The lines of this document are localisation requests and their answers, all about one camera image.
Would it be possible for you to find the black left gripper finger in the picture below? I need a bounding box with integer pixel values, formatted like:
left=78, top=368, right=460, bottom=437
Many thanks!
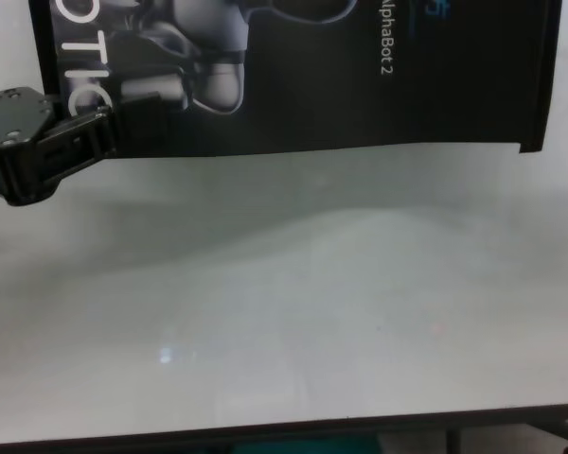
left=46, top=94, right=75, bottom=127
left=32, top=106, right=119, bottom=183

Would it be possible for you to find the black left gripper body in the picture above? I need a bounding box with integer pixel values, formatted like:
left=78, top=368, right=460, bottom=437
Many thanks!
left=0, top=86, right=62, bottom=205

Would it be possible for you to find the black robot print poster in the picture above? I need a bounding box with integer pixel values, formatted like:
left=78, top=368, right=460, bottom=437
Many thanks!
left=44, top=0, right=562, bottom=160

